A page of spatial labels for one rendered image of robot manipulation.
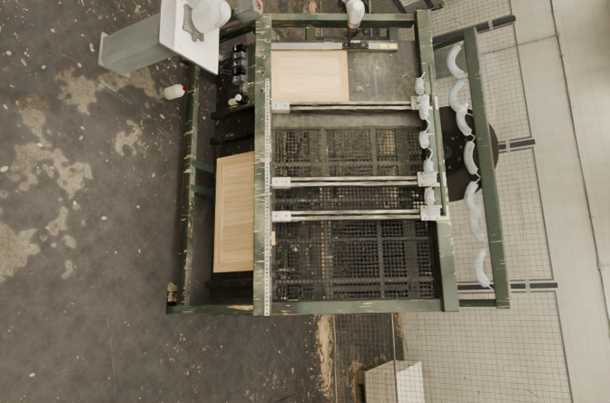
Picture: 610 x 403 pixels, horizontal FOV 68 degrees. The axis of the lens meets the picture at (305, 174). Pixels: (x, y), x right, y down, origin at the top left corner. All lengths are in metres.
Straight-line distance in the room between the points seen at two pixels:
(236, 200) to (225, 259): 0.45
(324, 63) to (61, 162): 1.91
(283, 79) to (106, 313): 1.99
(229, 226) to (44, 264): 1.26
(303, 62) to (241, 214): 1.23
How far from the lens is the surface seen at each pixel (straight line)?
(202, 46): 3.11
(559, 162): 7.75
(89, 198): 3.23
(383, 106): 3.35
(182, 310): 3.49
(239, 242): 3.45
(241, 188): 3.52
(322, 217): 3.06
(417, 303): 3.15
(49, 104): 3.21
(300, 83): 3.42
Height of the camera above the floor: 2.63
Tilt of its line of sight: 29 degrees down
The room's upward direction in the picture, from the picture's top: 80 degrees clockwise
